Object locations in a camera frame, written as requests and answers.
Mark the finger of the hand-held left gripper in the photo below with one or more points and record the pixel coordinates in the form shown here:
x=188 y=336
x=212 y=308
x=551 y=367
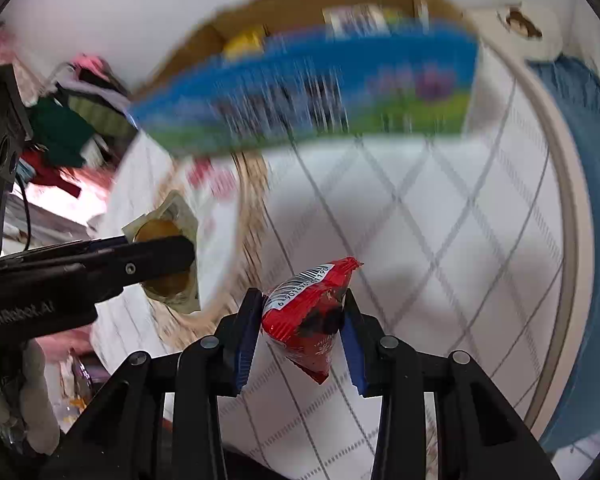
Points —
x=155 y=260
x=105 y=243

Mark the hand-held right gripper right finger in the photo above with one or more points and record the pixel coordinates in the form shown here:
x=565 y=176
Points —
x=354 y=360

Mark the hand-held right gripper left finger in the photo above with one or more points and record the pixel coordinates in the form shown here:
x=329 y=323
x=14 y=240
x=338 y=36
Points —
x=245 y=345

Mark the red snack packet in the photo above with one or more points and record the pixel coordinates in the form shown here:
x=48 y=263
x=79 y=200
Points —
x=307 y=360

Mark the clear packet with yellow pastry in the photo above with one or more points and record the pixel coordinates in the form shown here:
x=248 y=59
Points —
x=167 y=212

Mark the brown cardboard box blue outside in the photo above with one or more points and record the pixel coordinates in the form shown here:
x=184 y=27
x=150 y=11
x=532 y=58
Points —
x=300 y=90

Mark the pile of mixed clothes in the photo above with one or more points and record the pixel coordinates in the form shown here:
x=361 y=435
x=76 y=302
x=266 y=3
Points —
x=65 y=130

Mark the pink plush toy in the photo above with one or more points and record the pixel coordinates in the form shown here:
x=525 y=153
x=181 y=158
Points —
x=91 y=62

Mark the yellow and black noodle pack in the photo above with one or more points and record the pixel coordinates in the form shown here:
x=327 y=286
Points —
x=245 y=42

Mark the white printed snack packet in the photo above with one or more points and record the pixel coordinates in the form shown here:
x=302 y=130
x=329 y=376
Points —
x=357 y=19

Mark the white bear print pillow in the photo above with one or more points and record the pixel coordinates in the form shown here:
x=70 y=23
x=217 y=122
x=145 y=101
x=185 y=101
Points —
x=535 y=30

